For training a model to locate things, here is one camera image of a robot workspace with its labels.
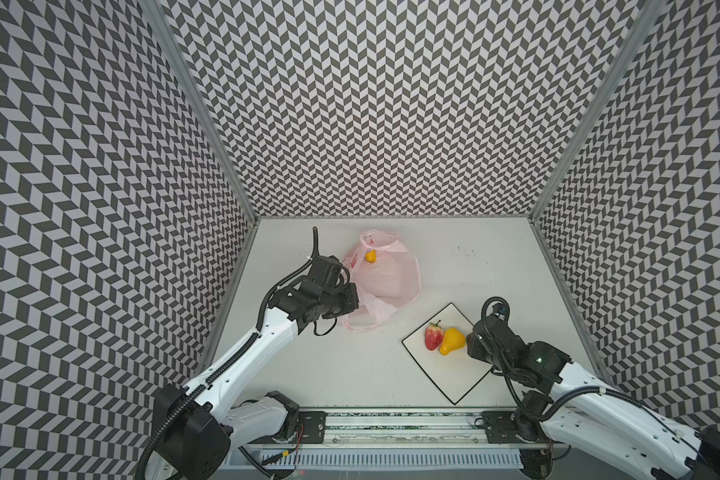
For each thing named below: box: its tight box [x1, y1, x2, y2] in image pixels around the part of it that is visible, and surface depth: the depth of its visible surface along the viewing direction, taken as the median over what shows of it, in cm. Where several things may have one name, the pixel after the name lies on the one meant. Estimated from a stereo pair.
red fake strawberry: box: [425, 320, 444, 351], surface depth 85 cm
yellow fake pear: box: [439, 328, 466, 356], surface depth 84 cm
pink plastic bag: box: [342, 228, 422, 333], surface depth 88 cm
